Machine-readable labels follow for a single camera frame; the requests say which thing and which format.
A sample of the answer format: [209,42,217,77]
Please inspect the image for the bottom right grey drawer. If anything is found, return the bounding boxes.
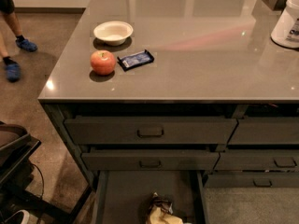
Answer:
[205,173,299,188]

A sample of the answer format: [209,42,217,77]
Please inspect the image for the white plastic canister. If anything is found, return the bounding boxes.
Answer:
[271,0,299,49]

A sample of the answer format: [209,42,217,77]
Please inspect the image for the red apple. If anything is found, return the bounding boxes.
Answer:
[91,50,116,76]

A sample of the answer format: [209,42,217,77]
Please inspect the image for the middle left grey drawer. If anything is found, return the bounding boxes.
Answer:
[81,149,219,171]

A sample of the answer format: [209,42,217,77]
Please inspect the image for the blue snack bar wrapper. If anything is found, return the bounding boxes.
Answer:
[118,49,154,71]

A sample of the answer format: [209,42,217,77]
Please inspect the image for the black cable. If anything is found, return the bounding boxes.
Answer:
[29,161,45,201]

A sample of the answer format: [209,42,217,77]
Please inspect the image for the white shoe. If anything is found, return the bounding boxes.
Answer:
[1,210,30,224]

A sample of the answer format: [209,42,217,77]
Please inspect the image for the white paper bowl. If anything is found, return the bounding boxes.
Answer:
[93,21,134,46]

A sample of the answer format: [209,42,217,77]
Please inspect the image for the grey drawer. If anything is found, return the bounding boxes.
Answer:
[229,117,299,145]
[64,117,237,145]
[81,149,219,171]
[205,173,299,188]
[215,150,299,171]

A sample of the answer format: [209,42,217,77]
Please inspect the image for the brown chip bag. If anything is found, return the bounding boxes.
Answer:
[146,192,190,224]

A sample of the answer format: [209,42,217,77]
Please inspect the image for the black cart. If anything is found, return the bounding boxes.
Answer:
[0,122,92,224]

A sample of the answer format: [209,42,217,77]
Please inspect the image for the person legs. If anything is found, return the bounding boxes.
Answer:
[0,0,23,65]

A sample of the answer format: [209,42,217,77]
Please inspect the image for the middle right grey drawer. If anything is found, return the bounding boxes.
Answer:
[215,150,299,171]

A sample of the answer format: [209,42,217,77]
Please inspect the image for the person right blue shoe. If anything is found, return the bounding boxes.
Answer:
[6,63,21,82]

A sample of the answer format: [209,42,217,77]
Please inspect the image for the person blue shoe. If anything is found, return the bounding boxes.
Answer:
[16,39,37,52]
[6,63,21,82]

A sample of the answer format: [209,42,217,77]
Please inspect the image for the top left grey drawer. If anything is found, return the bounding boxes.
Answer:
[64,117,237,145]

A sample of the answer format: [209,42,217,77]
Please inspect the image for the top right grey drawer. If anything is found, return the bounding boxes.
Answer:
[229,117,299,145]

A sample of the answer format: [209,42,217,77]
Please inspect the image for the open bottom left drawer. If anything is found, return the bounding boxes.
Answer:
[91,171,209,224]

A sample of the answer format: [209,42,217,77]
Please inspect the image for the person left blue shoe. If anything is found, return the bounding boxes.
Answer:
[16,39,37,52]

